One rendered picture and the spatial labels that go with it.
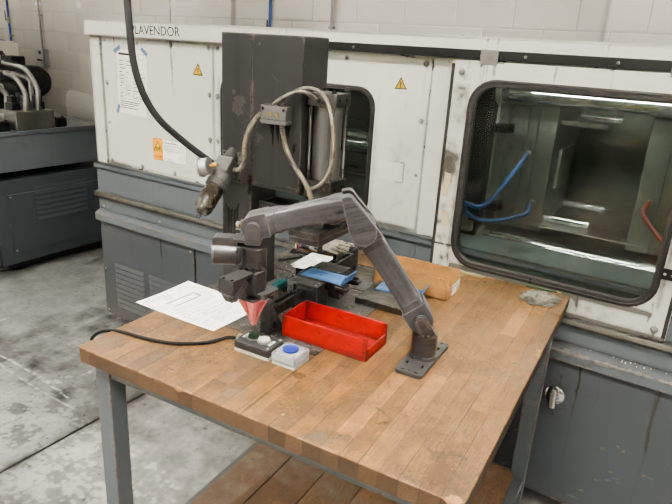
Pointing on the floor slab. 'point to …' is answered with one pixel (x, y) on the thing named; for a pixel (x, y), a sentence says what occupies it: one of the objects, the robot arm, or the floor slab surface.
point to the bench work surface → (346, 405)
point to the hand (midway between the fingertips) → (254, 320)
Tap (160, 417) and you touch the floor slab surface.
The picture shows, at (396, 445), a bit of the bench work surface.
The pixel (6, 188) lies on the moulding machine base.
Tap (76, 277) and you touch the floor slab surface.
